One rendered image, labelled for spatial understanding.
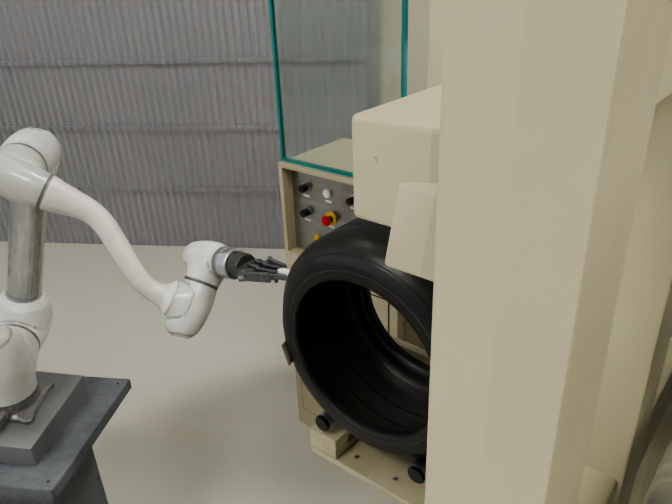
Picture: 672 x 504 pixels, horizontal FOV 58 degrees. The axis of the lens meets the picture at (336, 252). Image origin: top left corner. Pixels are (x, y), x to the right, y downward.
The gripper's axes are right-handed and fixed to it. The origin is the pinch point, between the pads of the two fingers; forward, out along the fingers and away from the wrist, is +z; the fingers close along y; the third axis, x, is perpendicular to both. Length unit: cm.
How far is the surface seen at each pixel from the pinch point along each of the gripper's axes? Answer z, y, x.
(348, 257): 30.9, -10.8, -14.0
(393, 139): 63, -36, -45
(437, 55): 33, 26, -49
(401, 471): 31, -3, 47
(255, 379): -115, 67, 108
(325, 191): -39, 60, -1
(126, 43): -268, 138, -64
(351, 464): 20, -9, 46
